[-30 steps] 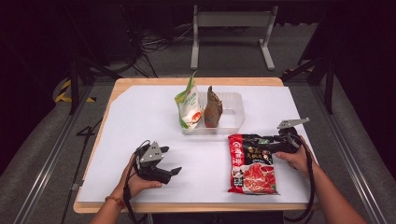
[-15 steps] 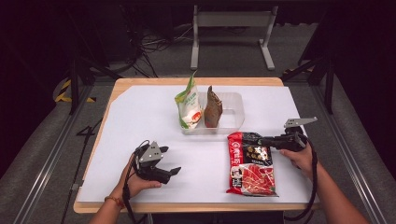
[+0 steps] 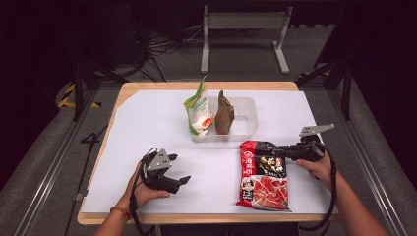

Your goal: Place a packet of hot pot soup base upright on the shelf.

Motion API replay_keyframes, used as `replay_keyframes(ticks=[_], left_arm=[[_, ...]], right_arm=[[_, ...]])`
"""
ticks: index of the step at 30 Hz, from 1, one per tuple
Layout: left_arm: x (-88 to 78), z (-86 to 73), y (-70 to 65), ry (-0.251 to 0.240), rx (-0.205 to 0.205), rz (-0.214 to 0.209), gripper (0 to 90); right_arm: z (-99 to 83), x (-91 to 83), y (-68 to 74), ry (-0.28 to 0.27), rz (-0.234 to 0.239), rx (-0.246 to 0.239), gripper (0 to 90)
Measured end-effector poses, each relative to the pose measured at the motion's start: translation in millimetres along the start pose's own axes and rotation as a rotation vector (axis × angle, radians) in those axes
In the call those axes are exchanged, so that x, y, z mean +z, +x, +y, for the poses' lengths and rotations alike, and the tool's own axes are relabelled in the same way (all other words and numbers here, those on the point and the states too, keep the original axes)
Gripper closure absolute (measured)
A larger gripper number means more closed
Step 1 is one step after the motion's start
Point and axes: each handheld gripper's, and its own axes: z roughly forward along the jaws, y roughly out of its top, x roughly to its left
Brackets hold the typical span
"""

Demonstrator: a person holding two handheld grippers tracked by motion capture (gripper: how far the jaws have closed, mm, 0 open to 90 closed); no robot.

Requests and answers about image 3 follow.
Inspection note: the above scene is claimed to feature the red and black food packet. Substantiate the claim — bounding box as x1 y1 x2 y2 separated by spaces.
235 140 292 212

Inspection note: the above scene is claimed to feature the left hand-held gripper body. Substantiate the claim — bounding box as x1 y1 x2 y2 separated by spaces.
141 147 181 195

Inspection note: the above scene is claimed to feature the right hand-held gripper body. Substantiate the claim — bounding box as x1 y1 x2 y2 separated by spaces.
287 123 335 163

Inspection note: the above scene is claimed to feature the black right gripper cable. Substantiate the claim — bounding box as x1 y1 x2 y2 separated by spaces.
298 141 339 232

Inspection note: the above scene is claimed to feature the aluminium floor rail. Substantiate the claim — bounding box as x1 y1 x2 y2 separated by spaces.
13 88 99 236
328 88 408 236

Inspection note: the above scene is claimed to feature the person's right hand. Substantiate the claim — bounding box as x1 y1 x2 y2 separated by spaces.
295 152 342 192

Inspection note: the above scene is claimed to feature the clear plastic container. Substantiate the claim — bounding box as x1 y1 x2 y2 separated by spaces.
190 96 259 144

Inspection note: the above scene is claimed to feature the grey metal stand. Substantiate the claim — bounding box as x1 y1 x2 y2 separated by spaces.
200 4 294 75

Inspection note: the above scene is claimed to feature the gold and red food packet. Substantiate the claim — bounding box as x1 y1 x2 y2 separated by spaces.
214 89 236 136

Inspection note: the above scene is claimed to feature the white table sheet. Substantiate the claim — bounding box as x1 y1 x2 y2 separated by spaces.
81 89 343 215

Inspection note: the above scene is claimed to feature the bundle of floor cables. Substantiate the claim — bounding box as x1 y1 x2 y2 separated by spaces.
131 28 205 83

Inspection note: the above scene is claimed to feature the person's left hand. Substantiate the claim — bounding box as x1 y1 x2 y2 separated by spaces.
116 162 171 214

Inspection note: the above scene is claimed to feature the black metal stand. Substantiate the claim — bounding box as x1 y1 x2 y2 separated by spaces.
294 58 354 121
70 6 130 122

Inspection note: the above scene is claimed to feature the green and white food packet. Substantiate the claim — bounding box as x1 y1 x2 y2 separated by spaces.
183 74 214 138

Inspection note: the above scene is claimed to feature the yellow and black hazard tape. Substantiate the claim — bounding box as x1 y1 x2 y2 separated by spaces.
57 83 102 109

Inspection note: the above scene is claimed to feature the orange bead bracelet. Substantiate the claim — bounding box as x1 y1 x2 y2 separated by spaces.
109 206 133 221

